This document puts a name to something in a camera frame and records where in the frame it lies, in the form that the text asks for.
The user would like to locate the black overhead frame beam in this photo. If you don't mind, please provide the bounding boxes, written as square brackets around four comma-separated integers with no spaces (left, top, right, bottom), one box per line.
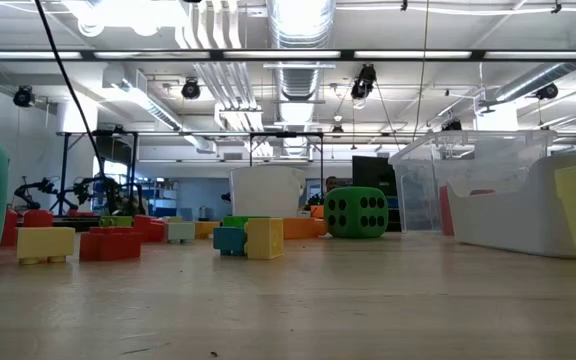
[0,48,576,63]

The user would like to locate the red foam die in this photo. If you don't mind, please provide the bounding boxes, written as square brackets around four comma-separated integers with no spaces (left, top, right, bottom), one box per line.
[439,185,496,237]

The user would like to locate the white plastic bin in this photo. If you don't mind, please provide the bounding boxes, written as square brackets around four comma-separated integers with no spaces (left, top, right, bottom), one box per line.
[445,152,576,260]

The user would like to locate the black background station frame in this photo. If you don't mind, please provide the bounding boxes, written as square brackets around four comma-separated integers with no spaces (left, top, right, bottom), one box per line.
[56,130,140,217]
[247,131,326,201]

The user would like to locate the pink-red stepped toy brick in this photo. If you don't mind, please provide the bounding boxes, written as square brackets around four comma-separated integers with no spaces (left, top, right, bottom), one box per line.
[132,214,168,244]

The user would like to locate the green foam die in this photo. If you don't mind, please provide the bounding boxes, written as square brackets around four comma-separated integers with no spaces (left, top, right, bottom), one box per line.
[323,186,390,240]

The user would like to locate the teal small toy brick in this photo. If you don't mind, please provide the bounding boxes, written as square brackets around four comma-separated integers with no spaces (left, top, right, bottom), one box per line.
[212,226,248,258]

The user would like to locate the teal and white square brick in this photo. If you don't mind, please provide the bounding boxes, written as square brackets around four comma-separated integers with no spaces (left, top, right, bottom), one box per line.
[164,221,197,245]

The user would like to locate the orange flat toy brick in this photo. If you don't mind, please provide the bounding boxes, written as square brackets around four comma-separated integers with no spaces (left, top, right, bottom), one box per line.
[194,220,222,240]

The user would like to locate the silver ventilation duct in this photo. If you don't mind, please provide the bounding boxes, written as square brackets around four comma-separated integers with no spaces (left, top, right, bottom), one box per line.
[266,0,338,157]
[477,24,576,109]

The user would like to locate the black background robot arms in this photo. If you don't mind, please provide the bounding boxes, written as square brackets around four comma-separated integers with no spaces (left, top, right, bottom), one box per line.
[12,174,147,217]

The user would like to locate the red stepped toy brick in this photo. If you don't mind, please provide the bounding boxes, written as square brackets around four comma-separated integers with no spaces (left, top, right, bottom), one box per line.
[0,208,55,248]

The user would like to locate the red long toy brick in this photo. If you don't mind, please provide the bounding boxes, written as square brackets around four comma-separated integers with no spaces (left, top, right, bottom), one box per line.
[78,226,143,263]

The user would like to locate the black table frame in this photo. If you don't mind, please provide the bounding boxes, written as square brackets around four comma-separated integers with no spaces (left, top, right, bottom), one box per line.
[52,216,102,232]

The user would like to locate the olive green toy brick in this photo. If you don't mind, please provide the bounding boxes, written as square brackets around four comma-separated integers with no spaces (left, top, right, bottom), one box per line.
[98,215,135,229]

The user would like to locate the yellow small toy brick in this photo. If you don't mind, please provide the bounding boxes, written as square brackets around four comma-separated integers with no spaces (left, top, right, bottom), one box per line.
[16,226,76,266]
[244,217,285,261]

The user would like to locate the white bucket with face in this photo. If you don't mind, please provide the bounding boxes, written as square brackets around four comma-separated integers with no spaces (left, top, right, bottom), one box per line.
[227,165,307,220]

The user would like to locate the black monitor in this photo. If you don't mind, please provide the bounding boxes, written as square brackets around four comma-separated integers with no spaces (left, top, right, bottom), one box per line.
[351,155,399,232]

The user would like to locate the thin hanging cable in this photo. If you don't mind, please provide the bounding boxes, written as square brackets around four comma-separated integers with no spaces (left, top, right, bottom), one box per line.
[411,0,430,144]

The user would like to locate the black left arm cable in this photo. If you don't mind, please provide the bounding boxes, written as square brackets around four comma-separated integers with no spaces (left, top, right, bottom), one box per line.
[34,0,120,212]

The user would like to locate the clear plastic bin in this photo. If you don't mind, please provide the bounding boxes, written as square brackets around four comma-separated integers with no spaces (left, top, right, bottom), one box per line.
[388,129,559,235]

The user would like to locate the orange angled long brick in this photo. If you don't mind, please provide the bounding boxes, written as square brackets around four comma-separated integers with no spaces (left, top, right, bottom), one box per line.
[282,216,329,241]

